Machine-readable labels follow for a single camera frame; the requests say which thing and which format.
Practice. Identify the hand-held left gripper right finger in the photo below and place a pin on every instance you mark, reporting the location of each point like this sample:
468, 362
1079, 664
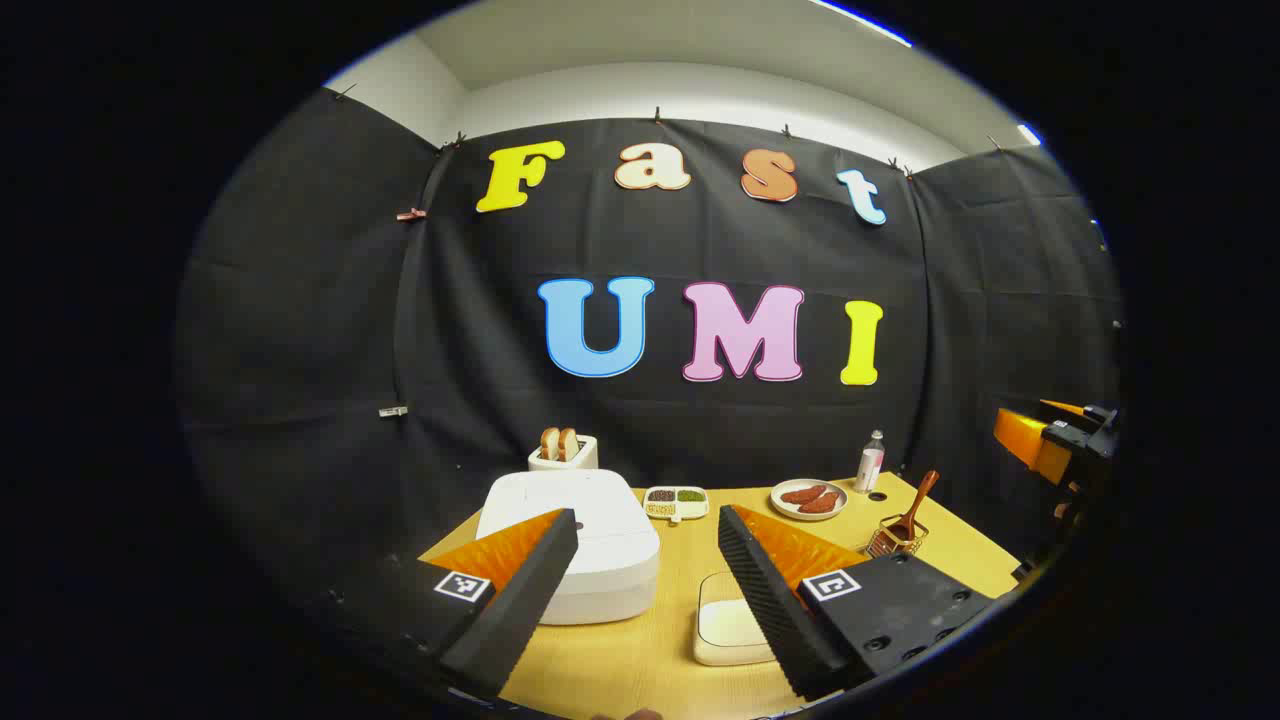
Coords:
770, 600

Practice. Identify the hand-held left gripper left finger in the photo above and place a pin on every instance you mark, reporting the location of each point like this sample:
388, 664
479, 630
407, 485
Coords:
520, 590

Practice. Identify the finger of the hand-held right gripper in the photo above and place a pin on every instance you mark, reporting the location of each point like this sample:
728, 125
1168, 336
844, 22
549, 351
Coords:
1025, 440
1062, 408

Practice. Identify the white tray of rice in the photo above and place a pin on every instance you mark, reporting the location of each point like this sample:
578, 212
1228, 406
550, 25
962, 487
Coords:
725, 625

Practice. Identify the white rice cooker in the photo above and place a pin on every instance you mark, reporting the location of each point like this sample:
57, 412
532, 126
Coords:
600, 505

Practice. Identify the brown wooden spoon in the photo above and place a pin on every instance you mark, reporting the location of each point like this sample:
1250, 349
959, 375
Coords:
917, 502

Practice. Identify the round white plate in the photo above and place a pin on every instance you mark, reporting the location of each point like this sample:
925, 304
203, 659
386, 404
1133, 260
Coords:
784, 508

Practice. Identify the red meat patty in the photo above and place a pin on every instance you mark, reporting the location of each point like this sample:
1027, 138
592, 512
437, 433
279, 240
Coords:
802, 494
820, 503

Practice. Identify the white divided dish of grains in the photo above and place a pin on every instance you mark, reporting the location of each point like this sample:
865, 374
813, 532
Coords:
676, 503

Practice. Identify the white toaster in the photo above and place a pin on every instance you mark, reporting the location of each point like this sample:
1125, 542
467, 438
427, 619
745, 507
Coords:
578, 458

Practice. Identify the toasted bread slice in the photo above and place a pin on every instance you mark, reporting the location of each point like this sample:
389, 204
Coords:
549, 443
569, 445

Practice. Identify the clear bottle with pink label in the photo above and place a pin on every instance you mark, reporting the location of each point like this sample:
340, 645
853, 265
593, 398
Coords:
869, 465

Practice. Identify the short ceiling light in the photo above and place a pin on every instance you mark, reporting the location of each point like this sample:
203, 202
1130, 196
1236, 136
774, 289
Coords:
1030, 134

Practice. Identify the long ceiling light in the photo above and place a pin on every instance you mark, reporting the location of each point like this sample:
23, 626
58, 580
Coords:
865, 22

